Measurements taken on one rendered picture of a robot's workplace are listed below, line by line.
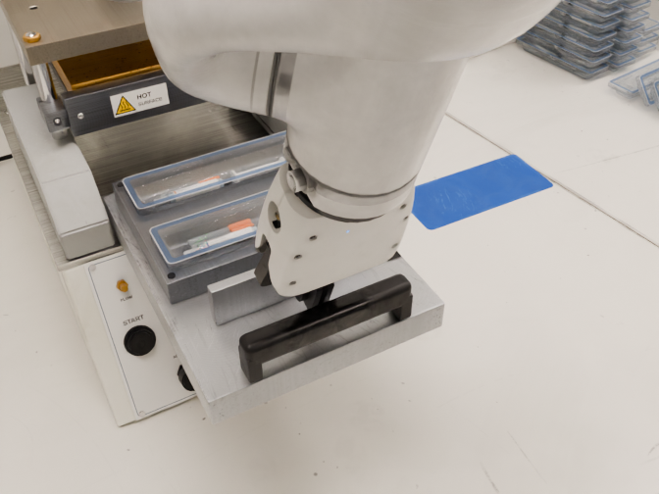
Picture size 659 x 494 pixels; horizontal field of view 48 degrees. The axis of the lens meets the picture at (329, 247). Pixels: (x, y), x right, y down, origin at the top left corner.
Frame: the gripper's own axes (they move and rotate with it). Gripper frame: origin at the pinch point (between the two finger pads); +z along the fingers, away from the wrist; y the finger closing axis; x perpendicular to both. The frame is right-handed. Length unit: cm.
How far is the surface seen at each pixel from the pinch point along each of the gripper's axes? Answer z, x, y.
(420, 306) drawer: 3.3, -4.1, 8.9
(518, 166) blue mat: 36, 22, 53
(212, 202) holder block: 7.5, 14.7, -2.4
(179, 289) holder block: 5.5, 6.2, -9.0
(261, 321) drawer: 5.0, 0.6, -3.9
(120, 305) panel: 19.9, 13.8, -12.8
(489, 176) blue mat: 36, 21, 47
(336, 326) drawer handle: 0.6, -4.0, 0.2
